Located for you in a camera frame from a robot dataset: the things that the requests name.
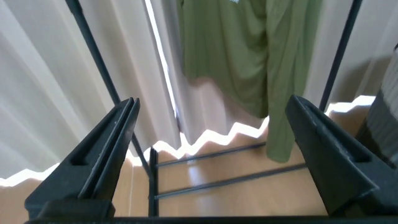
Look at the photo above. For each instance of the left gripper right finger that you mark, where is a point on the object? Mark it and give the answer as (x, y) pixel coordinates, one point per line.
(342, 183)

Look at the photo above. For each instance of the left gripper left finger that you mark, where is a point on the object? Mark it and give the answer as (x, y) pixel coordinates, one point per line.
(77, 180)

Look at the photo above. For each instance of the green printed shirt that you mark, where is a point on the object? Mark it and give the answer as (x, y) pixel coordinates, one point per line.
(233, 46)

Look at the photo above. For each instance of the white laundry basket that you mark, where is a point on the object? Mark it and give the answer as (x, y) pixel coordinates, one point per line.
(382, 124)

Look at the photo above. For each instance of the black clothes rack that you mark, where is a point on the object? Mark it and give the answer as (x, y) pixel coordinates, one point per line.
(93, 53)

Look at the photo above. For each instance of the beige curtain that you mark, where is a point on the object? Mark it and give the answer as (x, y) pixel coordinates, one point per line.
(46, 77)

